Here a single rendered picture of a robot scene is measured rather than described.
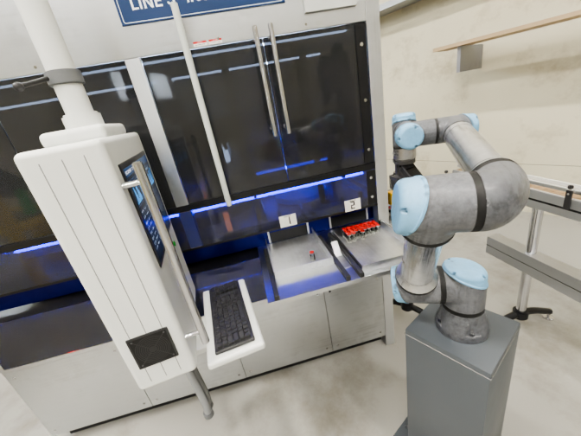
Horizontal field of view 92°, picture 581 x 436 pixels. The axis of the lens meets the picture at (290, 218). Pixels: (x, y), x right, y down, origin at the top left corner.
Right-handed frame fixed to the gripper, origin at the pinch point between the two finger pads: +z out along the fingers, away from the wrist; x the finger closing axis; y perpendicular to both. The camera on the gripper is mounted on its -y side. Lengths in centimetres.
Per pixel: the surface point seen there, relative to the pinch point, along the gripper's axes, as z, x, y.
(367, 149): -18.6, -2.4, 38.7
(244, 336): 27, 69, -11
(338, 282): 21.6, 30.5, -1.4
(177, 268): -8, 80, -16
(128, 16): -83, 84, 36
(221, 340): 27, 77, -9
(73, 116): -52, 97, 1
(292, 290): 22, 48, 1
